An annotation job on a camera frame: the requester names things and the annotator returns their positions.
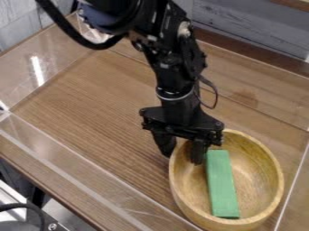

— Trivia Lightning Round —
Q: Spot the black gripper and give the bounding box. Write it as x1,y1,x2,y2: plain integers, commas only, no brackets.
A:
139,88,225,165

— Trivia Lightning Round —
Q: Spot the green rectangular block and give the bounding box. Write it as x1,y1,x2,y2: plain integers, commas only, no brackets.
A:
205,150,241,219

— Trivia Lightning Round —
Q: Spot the brown wooden bowl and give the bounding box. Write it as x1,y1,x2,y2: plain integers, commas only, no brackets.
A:
169,129,285,231

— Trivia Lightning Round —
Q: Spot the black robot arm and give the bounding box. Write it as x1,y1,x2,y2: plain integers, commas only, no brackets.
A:
35,0,225,164

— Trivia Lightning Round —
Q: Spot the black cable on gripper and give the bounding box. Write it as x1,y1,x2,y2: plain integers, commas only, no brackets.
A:
194,73,219,110

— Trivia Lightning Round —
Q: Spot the clear acrylic tray wall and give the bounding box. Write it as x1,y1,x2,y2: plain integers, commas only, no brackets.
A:
0,108,202,231

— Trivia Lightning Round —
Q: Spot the clear acrylic corner bracket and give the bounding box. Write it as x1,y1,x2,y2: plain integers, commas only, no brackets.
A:
78,11,115,44

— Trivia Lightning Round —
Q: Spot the black metal mount plate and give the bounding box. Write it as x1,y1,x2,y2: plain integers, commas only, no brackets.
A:
25,201,70,231

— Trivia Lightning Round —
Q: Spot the black cable lower left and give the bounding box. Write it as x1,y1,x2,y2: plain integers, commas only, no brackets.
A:
0,201,44,231

